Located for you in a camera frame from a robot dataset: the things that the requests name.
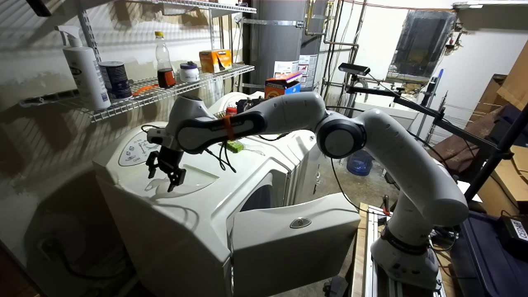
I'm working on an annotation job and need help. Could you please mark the blue water jug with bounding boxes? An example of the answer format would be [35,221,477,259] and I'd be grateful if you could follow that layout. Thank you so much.
[346,149,374,177]

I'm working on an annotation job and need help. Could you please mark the white utility sink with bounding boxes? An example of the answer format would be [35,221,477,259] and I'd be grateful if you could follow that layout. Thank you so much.
[354,101,420,131]

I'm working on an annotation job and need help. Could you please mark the white spray bottle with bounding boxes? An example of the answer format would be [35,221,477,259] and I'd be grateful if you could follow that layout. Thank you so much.
[55,25,111,111]

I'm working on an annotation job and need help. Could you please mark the window covered with plastic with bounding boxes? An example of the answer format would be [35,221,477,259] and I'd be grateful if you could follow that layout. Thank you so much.
[385,9,458,85]

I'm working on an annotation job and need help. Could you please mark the white washing machine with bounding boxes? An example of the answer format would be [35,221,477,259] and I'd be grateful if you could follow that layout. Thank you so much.
[208,92,327,207]

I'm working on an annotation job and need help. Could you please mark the white jar with dark lid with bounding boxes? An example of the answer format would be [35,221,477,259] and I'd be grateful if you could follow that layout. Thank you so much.
[179,61,201,83]

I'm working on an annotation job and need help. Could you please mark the camera on mount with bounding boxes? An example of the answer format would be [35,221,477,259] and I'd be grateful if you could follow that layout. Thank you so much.
[338,63,528,203]

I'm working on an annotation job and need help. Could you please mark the dark blue storage bin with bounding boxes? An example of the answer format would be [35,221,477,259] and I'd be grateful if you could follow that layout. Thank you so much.
[449,210,528,297]

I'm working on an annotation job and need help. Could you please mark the orange cardboard box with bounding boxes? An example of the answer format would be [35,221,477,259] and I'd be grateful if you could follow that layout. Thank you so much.
[198,49,233,74]

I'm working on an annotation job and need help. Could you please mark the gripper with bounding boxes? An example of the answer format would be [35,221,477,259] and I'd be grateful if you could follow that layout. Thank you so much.
[146,145,187,193]

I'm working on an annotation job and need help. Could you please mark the orange and blue box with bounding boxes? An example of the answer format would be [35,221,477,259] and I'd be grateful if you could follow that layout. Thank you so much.
[264,72,303,100]

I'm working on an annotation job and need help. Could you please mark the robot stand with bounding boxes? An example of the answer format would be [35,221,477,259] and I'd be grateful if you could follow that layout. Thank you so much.
[350,202,455,297]

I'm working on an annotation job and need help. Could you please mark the orange plastic tool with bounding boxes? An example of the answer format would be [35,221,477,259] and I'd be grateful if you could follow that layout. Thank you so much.
[132,83,159,97]

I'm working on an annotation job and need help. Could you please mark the black power brick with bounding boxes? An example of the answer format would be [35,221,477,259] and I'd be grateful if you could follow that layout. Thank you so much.
[498,214,528,251]

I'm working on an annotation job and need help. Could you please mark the clear bottle with yellow cap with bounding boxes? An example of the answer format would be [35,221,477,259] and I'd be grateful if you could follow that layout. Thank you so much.
[154,31,177,89]

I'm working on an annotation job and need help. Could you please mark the grey water heater tank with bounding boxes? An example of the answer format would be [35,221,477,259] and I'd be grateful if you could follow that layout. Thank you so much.
[243,0,319,94]

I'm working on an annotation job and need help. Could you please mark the dark round can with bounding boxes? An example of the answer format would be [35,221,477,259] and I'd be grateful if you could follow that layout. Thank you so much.
[98,61,133,102]

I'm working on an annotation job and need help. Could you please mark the white wire shelf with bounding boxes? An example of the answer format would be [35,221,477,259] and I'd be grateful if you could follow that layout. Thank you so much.
[124,0,257,15]
[19,64,255,123]

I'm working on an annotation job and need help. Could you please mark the white dryer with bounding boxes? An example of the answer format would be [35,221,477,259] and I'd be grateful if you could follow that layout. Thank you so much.
[93,120,362,297]

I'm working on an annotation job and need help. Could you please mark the white dryer door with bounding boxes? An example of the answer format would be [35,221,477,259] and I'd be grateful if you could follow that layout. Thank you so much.
[231,193,362,297]

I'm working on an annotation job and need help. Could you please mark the metal pipes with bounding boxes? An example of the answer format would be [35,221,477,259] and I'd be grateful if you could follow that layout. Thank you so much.
[304,0,368,104]

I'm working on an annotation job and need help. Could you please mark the stack of cardboard boxes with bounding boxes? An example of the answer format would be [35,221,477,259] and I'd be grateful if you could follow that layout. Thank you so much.
[469,40,528,217]

